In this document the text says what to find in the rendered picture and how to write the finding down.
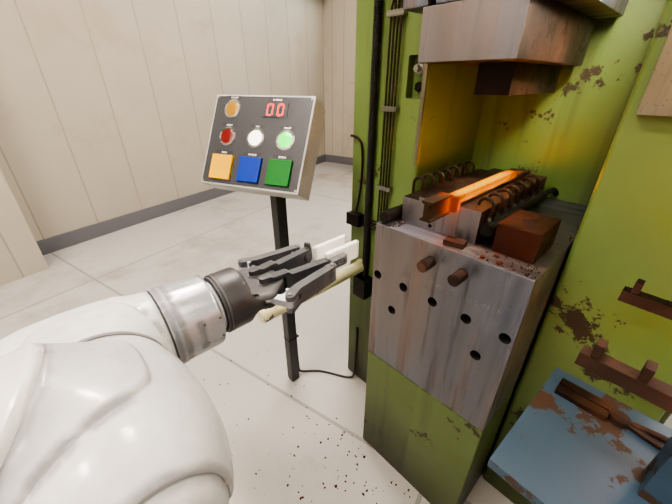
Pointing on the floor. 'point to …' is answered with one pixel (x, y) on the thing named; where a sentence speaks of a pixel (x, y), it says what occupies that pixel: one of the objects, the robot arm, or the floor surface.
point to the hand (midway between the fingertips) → (336, 252)
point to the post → (285, 312)
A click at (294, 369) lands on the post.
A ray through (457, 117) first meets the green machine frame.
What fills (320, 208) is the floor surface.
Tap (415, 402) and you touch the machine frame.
